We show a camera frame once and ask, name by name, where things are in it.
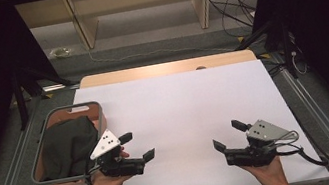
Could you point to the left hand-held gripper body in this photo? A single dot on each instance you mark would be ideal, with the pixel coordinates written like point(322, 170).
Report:
point(105, 144)

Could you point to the black tripod stand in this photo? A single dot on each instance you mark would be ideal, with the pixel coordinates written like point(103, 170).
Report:
point(287, 51)
point(20, 103)

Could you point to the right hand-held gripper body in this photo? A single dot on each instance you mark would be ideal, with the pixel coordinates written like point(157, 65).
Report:
point(265, 130)

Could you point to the person's right hand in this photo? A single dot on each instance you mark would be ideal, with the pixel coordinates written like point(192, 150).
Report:
point(272, 174)

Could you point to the short aluminium bar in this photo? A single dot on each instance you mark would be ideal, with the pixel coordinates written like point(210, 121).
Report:
point(57, 87)

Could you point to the dark pleated skirt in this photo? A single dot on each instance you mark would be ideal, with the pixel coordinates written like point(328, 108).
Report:
point(67, 149)

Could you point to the orange basket with grey rim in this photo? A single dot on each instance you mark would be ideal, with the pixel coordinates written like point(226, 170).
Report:
point(88, 113)

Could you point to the beige wooden shelf unit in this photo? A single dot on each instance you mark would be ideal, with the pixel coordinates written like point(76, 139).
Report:
point(87, 27)

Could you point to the crumpled clear plastic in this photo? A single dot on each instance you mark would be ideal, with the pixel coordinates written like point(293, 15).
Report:
point(60, 52)

